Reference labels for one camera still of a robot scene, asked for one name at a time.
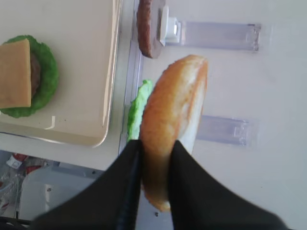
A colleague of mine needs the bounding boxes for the cream plastic serving tray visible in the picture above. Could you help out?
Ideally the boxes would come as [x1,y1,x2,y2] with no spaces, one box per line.
[0,0,122,146]

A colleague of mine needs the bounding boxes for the yellow cheese slice on burger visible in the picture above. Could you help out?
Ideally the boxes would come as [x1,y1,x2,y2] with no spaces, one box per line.
[0,39,31,109]

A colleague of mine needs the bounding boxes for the sesame top bun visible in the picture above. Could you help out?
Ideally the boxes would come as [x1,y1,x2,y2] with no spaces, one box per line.
[140,55,208,212]

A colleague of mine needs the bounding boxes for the clear acrylic rack right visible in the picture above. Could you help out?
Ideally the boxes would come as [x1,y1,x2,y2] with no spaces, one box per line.
[118,20,262,230]

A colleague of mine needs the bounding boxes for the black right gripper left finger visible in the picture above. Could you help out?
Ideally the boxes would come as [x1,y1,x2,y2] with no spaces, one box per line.
[29,140,142,230]

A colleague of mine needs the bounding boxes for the upright brown meat patty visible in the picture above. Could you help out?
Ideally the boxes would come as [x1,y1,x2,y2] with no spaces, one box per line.
[137,0,165,59]

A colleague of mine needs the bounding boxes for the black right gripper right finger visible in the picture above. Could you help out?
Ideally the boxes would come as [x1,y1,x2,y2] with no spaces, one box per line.
[169,141,288,230]

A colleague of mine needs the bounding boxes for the green lettuce leaf on burger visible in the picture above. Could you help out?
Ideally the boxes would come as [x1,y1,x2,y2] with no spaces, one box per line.
[0,35,59,118]

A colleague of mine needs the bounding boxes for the brown meat patty on burger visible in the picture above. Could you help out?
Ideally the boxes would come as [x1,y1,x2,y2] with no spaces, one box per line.
[30,53,41,97]

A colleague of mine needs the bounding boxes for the white patty holder clip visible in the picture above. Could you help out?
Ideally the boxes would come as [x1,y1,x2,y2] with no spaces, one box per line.
[159,5,181,46]

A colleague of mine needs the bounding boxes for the green lettuce in rack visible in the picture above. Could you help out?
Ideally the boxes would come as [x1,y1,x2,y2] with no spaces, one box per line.
[127,80,153,142]

